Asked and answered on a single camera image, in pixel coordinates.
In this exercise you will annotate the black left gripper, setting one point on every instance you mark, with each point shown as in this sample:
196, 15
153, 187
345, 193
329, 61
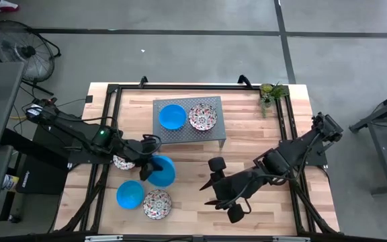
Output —
136, 153

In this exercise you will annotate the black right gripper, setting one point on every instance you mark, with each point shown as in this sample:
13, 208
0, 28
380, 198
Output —
230, 188

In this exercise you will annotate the blue plastic mini bowl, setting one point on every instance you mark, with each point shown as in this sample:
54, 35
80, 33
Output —
130, 195
172, 116
166, 174

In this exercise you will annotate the floral patterned mini bowl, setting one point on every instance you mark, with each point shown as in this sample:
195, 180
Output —
203, 116
123, 164
157, 204

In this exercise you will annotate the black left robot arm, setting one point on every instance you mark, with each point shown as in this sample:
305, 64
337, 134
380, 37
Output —
76, 126

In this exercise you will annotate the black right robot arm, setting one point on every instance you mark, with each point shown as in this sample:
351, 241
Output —
291, 154

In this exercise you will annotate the grey perforated metal shelf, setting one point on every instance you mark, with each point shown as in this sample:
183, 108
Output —
186, 138

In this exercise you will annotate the black table clamp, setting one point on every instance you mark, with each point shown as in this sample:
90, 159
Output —
245, 80
143, 81

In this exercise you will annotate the small black square tag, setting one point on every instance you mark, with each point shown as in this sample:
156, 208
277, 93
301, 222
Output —
89, 99

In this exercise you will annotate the black equipment case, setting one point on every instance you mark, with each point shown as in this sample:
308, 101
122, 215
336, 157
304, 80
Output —
42, 174

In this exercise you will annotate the small potted green plant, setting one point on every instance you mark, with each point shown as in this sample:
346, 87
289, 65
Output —
271, 91

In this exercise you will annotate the yellow white packet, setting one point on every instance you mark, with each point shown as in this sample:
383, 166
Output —
10, 182

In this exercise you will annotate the black floor fan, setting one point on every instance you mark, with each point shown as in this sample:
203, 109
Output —
27, 51

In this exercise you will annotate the dark grey metal stand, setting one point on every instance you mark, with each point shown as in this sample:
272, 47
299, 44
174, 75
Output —
380, 154

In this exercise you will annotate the person's white pink shoe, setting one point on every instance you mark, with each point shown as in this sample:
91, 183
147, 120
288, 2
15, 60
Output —
5, 6

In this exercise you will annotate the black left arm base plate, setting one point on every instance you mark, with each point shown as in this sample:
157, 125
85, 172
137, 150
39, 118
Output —
79, 162

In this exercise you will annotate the silver metal bracket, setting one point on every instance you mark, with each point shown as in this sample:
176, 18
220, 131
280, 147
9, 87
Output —
102, 238
291, 239

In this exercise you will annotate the black aluminium table frame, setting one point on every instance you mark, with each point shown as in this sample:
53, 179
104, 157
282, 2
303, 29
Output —
197, 87

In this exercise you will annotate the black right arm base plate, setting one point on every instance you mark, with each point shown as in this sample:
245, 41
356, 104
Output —
317, 159

